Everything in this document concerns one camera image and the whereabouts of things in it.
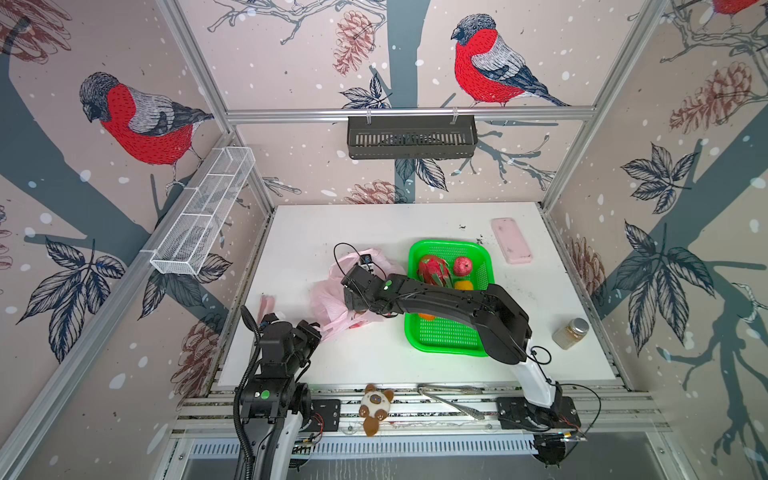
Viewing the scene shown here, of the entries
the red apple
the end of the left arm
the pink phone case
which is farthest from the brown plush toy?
the pink phone case

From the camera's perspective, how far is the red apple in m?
0.97

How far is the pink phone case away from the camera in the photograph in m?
1.05

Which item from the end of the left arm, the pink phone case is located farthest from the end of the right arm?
the pink phone case

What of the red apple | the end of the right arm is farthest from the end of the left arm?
the red apple

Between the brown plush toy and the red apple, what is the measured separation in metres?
0.43

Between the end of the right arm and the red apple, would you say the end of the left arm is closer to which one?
the end of the right arm

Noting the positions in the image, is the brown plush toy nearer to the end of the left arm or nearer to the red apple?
the end of the left arm

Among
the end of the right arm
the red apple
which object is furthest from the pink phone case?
the end of the right arm

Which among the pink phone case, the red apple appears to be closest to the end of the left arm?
the red apple

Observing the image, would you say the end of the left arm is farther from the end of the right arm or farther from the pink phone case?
the pink phone case

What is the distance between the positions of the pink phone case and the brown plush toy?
626 millimetres

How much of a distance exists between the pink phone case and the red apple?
0.56 ft

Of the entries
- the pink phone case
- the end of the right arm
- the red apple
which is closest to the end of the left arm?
the end of the right arm

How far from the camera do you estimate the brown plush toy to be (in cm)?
73
